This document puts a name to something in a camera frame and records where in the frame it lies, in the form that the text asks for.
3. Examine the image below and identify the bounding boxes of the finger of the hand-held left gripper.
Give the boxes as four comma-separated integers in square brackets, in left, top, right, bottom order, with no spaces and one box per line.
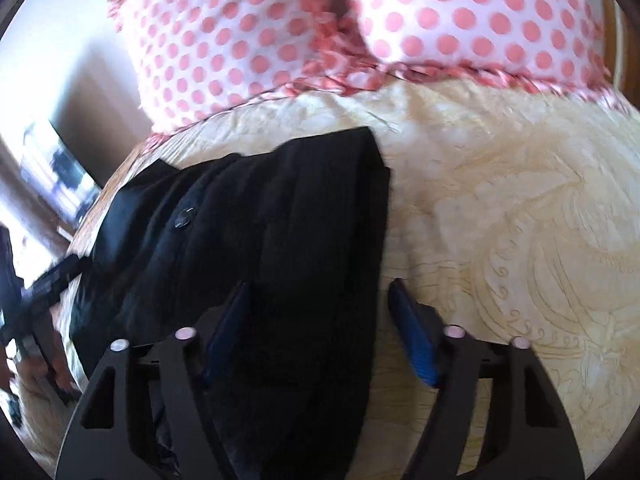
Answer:
[0,227,21,287]
[27,254,83,308]

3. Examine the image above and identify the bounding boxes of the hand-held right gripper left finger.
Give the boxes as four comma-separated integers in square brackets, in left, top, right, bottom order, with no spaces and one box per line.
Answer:
[54,280,251,480]

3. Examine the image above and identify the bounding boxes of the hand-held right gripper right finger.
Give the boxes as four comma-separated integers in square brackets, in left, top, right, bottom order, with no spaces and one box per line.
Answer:
[387,277,586,480]

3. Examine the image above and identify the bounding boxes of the black pants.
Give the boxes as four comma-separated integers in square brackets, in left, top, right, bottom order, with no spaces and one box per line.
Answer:
[69,126,392,480]

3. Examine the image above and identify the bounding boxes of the person's left hand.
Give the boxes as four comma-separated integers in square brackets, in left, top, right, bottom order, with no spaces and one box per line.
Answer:
[31,310,82,397]

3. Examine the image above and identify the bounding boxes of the flat screen television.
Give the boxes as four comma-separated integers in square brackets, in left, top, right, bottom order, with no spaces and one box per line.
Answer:
[20,117,104,229]

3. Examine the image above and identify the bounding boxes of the yellow patterned bed sheet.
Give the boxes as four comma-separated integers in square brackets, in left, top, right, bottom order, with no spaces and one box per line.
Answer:
[10,80,640,480]

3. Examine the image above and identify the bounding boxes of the pink polka dot pillow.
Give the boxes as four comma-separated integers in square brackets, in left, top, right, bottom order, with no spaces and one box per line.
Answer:
[107,0,371,135]
[320,0,632,112]

